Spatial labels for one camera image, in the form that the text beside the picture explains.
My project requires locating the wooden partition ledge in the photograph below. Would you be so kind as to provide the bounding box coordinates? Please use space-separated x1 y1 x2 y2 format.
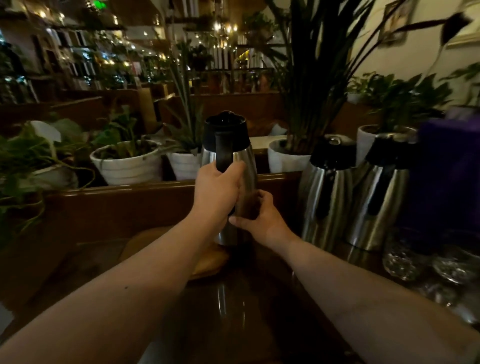
0 171 304 301

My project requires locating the steel thermos jug black lid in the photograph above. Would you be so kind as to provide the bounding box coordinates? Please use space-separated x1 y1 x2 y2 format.
299 136 357 252
201 110 259 247
346 132 416 251

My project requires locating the small white ribbed plant pot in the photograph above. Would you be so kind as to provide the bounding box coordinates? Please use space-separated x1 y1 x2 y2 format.
166 150 203 181

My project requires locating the spiky aloe plant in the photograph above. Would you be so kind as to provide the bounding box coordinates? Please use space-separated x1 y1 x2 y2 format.
161 41 205 155

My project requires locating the wide white ribbed plant pot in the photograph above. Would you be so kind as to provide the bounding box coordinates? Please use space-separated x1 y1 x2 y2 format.
90 139 163 187

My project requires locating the tall dark-leaved plant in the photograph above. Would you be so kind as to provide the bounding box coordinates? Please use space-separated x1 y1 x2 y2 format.
240 0 473 155

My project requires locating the clear glass cup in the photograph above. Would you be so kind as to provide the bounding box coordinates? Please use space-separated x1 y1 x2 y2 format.
432 231 480 285
383 227 436 282

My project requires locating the trailing green pothos plant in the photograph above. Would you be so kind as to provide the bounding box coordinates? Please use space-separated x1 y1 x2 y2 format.
0 118 97 244

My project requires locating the broad-leaved green plant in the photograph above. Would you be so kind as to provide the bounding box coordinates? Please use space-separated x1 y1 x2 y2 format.
90 105 158 158

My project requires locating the framed wall picture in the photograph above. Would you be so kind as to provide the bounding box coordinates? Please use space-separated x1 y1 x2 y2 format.
378 0 412 45

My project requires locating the purple box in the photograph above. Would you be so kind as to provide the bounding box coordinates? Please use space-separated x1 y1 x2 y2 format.
397 111 480 253

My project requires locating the leafy green bush plant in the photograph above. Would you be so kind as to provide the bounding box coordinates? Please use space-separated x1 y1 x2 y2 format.
347 71 454 132

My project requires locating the white pot with leafy plant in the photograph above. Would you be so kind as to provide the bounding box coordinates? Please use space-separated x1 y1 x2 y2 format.
356 124 417 166

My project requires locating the person's left hand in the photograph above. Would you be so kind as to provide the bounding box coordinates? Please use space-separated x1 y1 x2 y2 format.
191 160 247 228

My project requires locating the person's right forearm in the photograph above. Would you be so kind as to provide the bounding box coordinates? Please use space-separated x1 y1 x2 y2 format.
269 232 480 364

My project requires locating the white pot with tall plant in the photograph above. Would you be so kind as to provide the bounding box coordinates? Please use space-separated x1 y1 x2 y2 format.
268 138 312 174

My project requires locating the person's left forearm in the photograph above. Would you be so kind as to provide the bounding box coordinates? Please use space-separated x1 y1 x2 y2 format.
0 211 226 364

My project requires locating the person's right hand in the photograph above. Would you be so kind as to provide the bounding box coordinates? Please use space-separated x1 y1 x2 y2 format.
228 190 292 250

